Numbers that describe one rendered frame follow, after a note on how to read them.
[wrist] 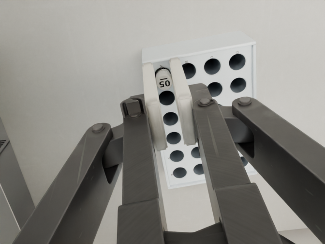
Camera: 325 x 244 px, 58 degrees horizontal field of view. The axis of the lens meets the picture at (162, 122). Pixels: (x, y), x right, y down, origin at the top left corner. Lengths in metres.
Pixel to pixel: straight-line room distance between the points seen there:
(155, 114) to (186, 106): 0.02
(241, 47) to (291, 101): 0.10
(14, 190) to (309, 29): 0.50
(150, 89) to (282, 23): 0.15
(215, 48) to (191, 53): 0.02
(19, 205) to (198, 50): 0.41
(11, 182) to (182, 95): 0.48
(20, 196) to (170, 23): 0.41
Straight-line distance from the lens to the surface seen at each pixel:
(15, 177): 0.61
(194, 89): 0.18
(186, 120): 0.15
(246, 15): 0.26
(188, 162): 0.27
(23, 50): 0.27
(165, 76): 0.21
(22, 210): 0.53
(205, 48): 0.22
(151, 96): 0.16
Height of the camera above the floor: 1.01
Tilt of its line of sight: 61 degrees down
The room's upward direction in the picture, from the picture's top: 172 degrees clockwise
